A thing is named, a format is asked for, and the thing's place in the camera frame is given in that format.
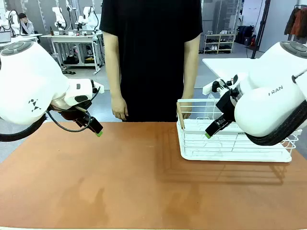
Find black bag under workbench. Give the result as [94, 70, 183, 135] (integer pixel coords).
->
[63, 54, 80, 65]

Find clear plastic bag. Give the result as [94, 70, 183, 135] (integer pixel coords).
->
[205, 92, 220, 119]

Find person's left hand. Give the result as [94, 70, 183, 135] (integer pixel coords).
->
[181, 92, 194, 120]

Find black corrugated hose arm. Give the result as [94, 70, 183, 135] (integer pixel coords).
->
[0, 114, 47, 142]
[244, 100, 307, 147]

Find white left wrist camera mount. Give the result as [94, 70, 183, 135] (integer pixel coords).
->
[92, 80, 105, 94]

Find white workbench with frame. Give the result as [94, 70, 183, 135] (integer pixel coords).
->
[40, 33, 104, 75]

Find person's left forearm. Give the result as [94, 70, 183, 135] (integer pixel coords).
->
[182, 33, 201, 96]

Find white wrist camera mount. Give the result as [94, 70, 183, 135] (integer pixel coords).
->
[202, 78, 227, 95]
[92, 80, 105, 94]

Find white robot beside seated person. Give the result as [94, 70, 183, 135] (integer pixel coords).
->
[0, 9, 20, 37]

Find black slanted stand pole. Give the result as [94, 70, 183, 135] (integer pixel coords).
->
[251, 0, 271, 59]

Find white side table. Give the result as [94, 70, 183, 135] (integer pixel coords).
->
[202, 57, 266, 81]

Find small white background robot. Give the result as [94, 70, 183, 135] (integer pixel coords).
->
[52, 6, 67, 31]

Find person in black t-shirt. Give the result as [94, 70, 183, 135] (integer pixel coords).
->
[99, 0, 203, 123]

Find white background robot with cable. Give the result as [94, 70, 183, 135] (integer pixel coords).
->
[75, 6, 100, 32]

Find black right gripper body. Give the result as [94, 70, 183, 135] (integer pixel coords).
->
[215, 90, 238, 121]

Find black corrugated hose right arm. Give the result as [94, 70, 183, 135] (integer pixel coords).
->
[244, 100, 307, 147]

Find wooden shoe rack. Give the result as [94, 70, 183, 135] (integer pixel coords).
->
[203, 33, 237, 55]

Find seated person grey jacket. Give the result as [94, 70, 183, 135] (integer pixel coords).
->
[18, 13, 35, 35]

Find open laptop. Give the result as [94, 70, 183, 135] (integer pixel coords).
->
[0, 31, 12, 44]

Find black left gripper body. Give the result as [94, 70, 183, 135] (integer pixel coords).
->
[59, 102, 93, 122]

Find thin black cable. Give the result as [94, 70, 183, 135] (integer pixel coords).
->
[46, 85, 101, 133]

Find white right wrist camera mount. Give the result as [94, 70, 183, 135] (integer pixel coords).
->
[202, 78, 227, 95]

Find person's right forearm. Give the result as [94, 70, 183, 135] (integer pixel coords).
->
[102, 31, 123, 98]

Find hanging brown jackets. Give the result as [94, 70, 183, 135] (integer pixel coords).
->
[284, 5, 307, 41]

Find person's right hand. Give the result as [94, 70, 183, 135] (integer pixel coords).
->
[111, 95, 129, 121]

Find black corrugated hose left arm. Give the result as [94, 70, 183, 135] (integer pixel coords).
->
[0, 114, 47, 142]

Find black bags pile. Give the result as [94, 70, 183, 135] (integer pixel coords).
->
[236, 24, 256, 46]

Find white wire dish basket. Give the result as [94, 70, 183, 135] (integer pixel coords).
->
[177, 98, 302, 163]

